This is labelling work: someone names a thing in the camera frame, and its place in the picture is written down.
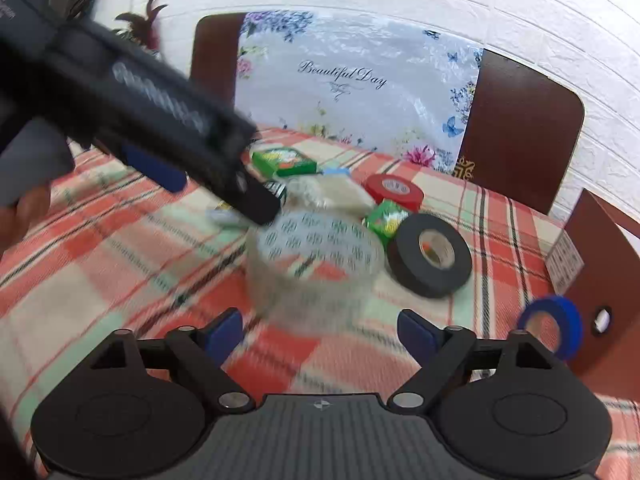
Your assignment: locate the brown wooden chair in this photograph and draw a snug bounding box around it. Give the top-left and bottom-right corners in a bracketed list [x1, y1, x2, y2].
[457, 47, 586, 216]
[190, 12, 248, 111]

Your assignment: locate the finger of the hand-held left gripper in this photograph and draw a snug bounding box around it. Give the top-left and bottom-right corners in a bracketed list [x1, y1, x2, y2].
[212, 170, 280, 226]
[122, 145, 188, 194]

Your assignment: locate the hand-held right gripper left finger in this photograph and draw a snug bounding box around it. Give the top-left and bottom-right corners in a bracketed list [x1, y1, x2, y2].
[90, 307, 253, 411]

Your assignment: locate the clear tape roll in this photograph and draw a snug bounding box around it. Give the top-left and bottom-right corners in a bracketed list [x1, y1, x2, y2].
[245, 210, 388, 333]

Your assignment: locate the dark red artificial plant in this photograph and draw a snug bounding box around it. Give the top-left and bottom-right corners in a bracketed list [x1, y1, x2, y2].
[114, 0, 171, 53]

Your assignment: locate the red tape roll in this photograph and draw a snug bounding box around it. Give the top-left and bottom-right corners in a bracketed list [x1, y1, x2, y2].
[363, 174, 425, 213]

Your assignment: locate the black tape roll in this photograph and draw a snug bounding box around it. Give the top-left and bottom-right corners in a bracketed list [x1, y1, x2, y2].
[387, 212, 473, 298]

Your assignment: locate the floral printed plastic bag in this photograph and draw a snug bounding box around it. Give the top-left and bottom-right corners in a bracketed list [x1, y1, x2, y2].
[234, 10, 486, 173]

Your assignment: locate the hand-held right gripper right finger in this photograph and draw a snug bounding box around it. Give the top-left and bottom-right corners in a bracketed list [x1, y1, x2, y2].
[387, 310, 556, 411]

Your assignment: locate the blue tape roll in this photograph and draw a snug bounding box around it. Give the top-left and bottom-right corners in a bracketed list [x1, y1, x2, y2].
[517, 296, 583, 361]

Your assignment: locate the brown cardboard storage box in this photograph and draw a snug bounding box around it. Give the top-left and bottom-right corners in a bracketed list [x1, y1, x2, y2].
[545, 187, 640, 401]

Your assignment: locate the person's left hand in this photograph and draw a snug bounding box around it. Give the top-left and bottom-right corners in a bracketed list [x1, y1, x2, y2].
[0, 185, 51, 261]

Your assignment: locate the white plastic packet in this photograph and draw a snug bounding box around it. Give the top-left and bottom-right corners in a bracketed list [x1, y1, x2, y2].
[285, 172, 376, 218]

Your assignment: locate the small white blue packet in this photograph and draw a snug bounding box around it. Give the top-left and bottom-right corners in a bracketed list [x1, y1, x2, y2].
[207, 200, 246, 226]

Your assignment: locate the green floral box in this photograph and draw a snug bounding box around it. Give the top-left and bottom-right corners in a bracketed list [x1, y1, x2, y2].
[251, 147, 318, 178]
[363, 200, 412, 251]

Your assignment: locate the plaid tablecloth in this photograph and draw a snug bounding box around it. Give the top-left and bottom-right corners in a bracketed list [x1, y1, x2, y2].
[0, 125, 640, 480]

